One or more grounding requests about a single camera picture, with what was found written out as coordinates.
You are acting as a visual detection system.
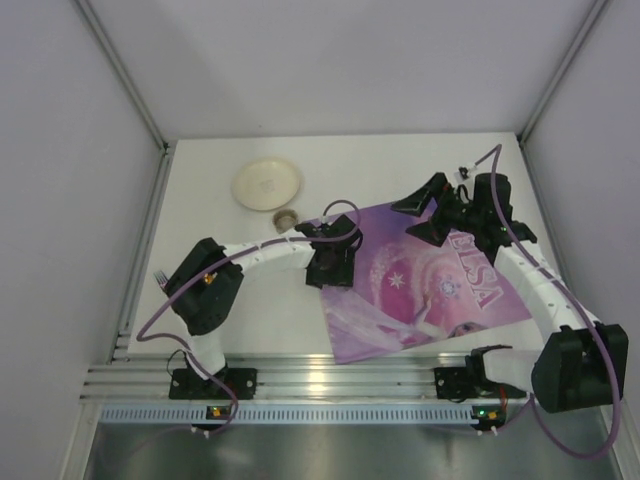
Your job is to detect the purple Elsa placemat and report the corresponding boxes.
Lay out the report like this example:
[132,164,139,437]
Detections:
[320,204,531,364]

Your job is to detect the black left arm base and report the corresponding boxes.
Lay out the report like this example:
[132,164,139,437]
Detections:
[168,366,258,400]

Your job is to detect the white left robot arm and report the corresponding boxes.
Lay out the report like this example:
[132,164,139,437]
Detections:
[154,215,364,381]

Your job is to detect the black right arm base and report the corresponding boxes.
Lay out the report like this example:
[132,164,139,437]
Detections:
[433,367,500,403]

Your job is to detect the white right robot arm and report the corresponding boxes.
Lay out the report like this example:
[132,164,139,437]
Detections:
[391,172,629,413]

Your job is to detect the small metal cup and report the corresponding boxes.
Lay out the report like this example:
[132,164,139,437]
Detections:
[272,209,300,234]

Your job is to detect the cream round plate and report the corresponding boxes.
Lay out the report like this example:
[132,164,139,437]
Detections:
[231,157,302,212]

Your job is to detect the silver purple fork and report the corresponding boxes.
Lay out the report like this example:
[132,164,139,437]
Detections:
[153,270,168,290]

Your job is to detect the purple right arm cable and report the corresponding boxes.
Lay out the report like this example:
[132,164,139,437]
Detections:
[457,144,624,459]

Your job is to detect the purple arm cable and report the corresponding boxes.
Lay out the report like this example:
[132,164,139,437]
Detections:
[457,144,624,459]
[136,198,363,426]

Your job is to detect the aluminium mounting rail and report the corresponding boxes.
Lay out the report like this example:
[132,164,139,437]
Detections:
[79,352,541,401]

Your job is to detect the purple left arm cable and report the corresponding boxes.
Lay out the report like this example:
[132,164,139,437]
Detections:
[136,198,363,426]

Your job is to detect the white slotted cable duct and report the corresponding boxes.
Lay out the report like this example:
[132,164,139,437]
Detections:
[100,404,505,425]

